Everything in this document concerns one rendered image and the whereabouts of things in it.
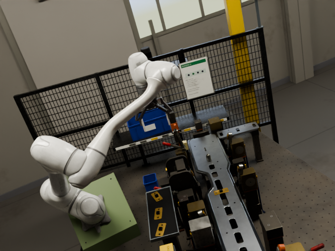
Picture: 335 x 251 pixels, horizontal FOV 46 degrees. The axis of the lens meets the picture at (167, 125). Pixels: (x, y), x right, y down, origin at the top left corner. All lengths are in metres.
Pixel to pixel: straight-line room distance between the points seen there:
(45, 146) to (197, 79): 1.54
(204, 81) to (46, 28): 2.01
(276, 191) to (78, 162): 1.41
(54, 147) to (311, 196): 1.61
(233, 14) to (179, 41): 1.94
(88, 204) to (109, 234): 0.33
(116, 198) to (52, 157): 0.87
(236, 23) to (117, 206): 1.55
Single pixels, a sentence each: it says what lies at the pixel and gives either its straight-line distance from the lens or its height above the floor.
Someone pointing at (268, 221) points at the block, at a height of 1.03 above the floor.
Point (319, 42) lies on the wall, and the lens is 6.01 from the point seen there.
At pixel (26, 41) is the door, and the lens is 4.43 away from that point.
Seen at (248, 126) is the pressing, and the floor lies 1.00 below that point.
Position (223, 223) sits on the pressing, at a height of 1.00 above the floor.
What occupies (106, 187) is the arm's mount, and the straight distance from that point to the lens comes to 2.62.
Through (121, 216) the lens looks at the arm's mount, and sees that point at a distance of 2.59.
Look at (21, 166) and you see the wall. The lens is 4.94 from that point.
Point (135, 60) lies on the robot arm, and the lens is 1.96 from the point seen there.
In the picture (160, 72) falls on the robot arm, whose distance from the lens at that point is 1.85.
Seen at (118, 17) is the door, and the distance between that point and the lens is 4.54.
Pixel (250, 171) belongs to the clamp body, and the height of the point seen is 1.04.
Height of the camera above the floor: 2.43
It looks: 27 degrees down
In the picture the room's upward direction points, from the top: 16 degrees counter-clockwise
